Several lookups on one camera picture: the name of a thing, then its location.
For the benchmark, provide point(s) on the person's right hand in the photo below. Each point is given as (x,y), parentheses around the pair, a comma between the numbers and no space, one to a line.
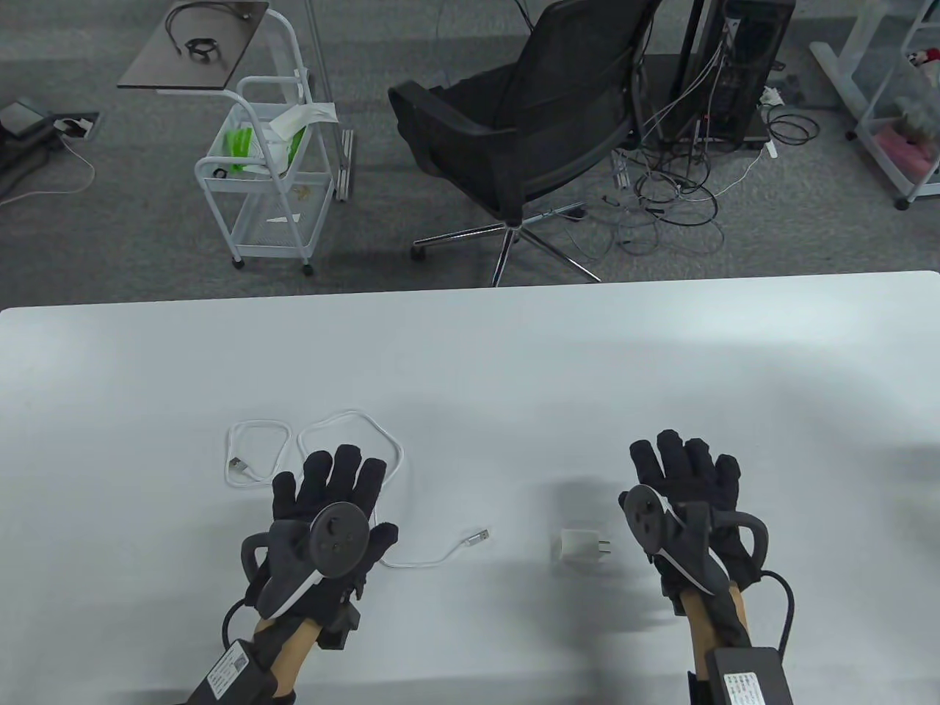
(698,481)

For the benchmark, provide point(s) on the person's left hand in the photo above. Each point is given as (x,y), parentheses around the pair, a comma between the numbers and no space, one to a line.
(371,547)

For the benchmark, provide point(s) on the person's right little finger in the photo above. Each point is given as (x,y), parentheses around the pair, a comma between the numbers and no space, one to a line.
(727,481)

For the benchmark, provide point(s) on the person's left thumb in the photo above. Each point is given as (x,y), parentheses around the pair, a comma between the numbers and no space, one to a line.
(383,540)

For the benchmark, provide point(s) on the person's right middle finger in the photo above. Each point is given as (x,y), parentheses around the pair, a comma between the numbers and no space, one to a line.
(672,463)

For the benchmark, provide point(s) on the person's left middle finger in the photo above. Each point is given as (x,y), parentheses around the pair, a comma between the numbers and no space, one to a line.
(346,474)

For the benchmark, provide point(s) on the person's left little finger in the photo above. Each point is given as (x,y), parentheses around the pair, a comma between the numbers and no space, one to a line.
(284,496)

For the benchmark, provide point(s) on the black box on left forearm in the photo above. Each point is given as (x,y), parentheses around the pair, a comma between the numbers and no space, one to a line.
(231,672)

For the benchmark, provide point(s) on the black box on right forearm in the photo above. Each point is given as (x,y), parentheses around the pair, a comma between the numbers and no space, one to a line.
(753,679)

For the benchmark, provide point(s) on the person's right forearm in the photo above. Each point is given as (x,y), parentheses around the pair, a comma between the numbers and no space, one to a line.
(716,617)

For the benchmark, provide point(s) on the person's left forearm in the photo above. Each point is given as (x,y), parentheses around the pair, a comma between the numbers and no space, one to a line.
(290,653)

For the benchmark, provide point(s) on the grey controller on left glove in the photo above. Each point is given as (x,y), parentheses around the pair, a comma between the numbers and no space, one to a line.
(334,540)

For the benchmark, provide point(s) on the grey controller on glove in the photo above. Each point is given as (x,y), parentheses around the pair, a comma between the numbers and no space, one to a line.
(646,518)
(334,540)

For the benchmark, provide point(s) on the grey controller on right glove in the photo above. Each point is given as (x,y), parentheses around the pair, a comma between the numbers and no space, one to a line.
(646,518)

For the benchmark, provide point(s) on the white charger plug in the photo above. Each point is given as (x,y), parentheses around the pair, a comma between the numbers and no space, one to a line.
(576,551)

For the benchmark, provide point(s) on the green packet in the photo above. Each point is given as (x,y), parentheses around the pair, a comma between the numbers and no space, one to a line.
(239,150)

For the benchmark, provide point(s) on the black office chair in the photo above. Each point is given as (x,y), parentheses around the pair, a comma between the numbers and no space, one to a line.
(529,139)

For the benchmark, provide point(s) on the white paper sheets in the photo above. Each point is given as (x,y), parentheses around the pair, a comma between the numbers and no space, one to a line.
(297,121)

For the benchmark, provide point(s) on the white shelf trolley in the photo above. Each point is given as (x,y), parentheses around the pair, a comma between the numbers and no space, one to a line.
(899,169)

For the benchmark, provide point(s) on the pink box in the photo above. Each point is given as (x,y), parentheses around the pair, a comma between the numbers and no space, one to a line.
(907,150)

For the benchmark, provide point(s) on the white metal pole stand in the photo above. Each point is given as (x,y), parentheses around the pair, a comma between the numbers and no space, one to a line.
(323,73)

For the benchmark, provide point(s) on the black computer tower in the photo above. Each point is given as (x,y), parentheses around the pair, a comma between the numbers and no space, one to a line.
(734,66)

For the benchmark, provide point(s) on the floor socket box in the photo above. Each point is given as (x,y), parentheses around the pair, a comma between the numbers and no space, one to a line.
(75,125)

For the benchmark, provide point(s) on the dark side table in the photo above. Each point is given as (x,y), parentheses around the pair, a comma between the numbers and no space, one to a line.
(198,66)

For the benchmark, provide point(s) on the black floor device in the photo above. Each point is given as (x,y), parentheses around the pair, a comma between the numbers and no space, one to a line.
(22,128)

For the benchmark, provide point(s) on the white desk frame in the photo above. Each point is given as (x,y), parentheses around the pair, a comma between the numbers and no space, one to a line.
(844,59)

